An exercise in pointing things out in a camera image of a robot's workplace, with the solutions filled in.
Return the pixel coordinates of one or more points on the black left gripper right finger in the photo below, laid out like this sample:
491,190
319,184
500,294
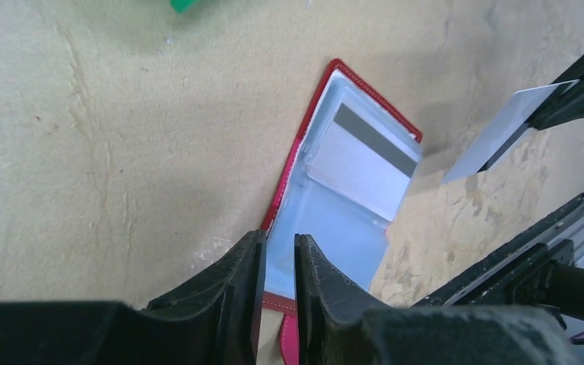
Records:
340,323

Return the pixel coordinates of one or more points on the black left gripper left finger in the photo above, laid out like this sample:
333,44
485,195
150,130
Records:
212,318

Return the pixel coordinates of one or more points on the silver stripe card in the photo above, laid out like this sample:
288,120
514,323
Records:
366,157
508,126

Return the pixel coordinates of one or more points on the red card holder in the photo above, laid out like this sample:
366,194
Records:
353,238

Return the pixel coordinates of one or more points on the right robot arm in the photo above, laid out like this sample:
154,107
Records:
555,284

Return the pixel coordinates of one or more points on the green bin with gold cards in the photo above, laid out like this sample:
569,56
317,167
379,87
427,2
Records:
179,6

